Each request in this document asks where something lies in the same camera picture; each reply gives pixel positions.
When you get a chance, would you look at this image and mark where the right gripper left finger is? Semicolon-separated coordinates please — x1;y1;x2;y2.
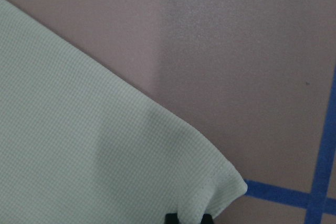
164;213;179;224

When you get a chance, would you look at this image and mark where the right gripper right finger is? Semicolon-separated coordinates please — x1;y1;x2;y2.
201;214;214;224

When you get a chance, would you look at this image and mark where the olive green long-sleeve shirt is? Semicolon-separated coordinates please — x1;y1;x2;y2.
1;0;247;223

